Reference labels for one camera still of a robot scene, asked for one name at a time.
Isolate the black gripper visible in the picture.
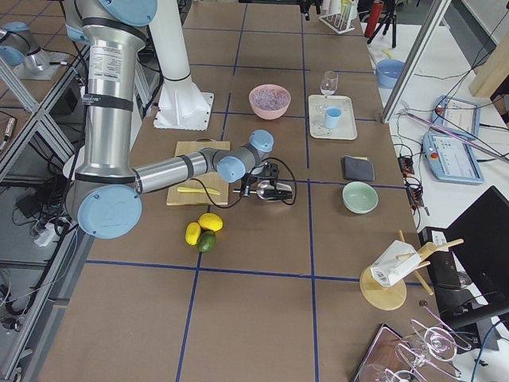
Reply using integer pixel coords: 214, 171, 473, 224
250, 161, 279, 187

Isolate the steel ice scoop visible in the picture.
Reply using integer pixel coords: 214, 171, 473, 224
233, 180, 293, 201

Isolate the pile of clear ice cubes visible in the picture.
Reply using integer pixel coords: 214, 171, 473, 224
251, 87, 289, 111

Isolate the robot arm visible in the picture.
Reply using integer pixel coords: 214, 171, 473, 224
64, 1, 274, 239

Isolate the blue cup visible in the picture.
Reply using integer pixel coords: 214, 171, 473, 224
324, 106, 342, 130

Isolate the wooden cutting board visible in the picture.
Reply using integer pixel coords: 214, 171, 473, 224
166, 141, 231, 206

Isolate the yellow plastic knife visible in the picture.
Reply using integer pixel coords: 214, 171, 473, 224
177, 186, 221, 196

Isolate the pink bowl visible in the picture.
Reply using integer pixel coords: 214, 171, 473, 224
248, 84, 291, 120

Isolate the round yellow lemon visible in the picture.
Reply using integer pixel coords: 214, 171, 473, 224
198, 212, 223, 232

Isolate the cream bear tray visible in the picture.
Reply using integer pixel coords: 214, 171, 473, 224
308, 95, 357, 140

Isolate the grey yellow cloth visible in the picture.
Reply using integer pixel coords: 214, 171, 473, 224
341, 156, 375, 181

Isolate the green avocado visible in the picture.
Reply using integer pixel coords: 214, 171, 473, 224
196, 231, 216, 252

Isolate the green bowl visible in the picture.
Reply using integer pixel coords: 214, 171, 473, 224
342, 181, 379, 214

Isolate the yellow lemon oval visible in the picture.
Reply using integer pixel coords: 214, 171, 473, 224
185, 222, 202, 246

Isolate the clear wine glass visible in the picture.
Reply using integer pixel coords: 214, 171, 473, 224
317, 71, 339, 113

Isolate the blue bowl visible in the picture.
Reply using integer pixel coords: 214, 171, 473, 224
375, 59, 405, 89

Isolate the white carton box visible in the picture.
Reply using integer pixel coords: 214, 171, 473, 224
370, 240, 421, 287

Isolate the wooden mug tree stand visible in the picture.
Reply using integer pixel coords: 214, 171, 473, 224
359, 230, 464, 310

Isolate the near teach pendant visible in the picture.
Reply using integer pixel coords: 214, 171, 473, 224
422, 133, 484, 185

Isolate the teach pendant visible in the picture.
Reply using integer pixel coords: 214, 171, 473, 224
422, 133, 484, 185
431, 95, 480, 140

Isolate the white chair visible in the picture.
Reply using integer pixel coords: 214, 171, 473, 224
62, 153, 83, 181

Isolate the far teach pendant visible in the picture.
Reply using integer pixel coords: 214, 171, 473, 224
431, 95, 480, 140

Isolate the black monitor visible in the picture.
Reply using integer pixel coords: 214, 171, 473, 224
445, 185, 508, 329

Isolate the white wire cup rack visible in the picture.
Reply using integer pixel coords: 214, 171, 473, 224
319, 0, 358, 34

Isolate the aluminium frame post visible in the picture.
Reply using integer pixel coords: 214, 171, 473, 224
381, 0, 452, 123

